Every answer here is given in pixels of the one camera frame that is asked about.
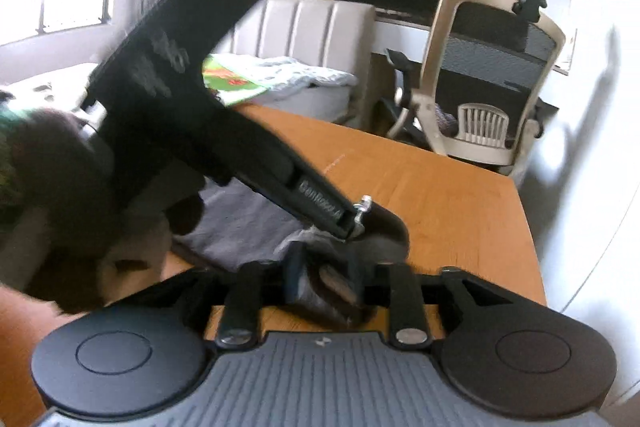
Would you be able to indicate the monkey printed blanket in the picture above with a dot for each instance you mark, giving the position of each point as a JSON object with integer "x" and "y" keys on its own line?
{"x": 232, "y": 82}

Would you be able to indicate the beige padded bed headboard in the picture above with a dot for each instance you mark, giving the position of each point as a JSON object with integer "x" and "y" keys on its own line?
{"x": 310, "y": 27}

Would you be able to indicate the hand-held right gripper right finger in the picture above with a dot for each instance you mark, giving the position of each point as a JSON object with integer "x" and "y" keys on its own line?
{"x": 407, "y": 302}

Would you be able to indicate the person's left hand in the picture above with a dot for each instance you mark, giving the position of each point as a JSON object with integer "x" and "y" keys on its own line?
{"x": 75, "y": 207}

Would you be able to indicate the white quilt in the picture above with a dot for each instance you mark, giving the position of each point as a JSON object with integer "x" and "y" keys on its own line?
{"x": 300, "y": 74}

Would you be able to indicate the dark grey clothing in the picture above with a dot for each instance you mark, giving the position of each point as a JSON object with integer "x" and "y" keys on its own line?
{"x": 240, "y": 227}

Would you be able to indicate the beige mesh office chair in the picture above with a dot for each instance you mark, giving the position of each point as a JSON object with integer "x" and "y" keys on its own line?
{"x": 480, "y": 72}

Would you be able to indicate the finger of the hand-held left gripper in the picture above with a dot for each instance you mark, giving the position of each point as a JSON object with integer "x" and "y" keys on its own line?
{"x": 387, "y": 227}

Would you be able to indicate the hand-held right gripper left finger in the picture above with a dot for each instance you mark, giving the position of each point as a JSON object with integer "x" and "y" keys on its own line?
{"x": 296, "y": 274}

